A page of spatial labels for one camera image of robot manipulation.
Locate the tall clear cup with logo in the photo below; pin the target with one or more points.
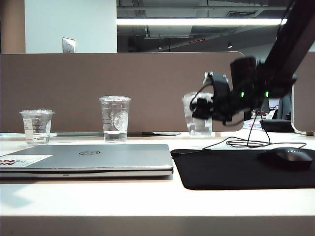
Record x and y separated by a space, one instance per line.
114 118

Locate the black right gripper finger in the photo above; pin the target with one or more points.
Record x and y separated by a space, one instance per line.
203 113
204 101

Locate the short clear cup with label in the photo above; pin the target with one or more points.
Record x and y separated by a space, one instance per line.
37 127

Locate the silver Dell laptop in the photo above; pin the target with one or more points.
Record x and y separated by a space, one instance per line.
110 159

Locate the stack of papers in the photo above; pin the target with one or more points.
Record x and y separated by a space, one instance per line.
251 124

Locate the black computer mouse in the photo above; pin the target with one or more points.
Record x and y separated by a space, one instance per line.
285 157

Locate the metal wall switch plate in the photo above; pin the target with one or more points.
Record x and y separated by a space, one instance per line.
69 45

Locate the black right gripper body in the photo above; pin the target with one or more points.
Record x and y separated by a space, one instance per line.
222 103

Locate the black mouse pad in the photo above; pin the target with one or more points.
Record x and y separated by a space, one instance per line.
221 169

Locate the brown desk divider panel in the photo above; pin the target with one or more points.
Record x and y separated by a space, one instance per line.
98 81

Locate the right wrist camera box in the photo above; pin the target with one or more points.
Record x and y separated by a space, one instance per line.
209 75

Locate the black bag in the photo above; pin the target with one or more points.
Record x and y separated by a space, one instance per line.
275 125

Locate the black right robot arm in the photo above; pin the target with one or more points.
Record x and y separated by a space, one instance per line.
280 54

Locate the white red sticker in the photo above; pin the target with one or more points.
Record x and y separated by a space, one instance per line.
27 159

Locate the long ceiling light strip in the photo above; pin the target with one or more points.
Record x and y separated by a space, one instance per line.
197 21

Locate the clear plastic cup with lid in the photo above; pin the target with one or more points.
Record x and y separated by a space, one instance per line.
197 127

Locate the brown divider panel white edge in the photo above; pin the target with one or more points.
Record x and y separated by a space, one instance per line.
304 98

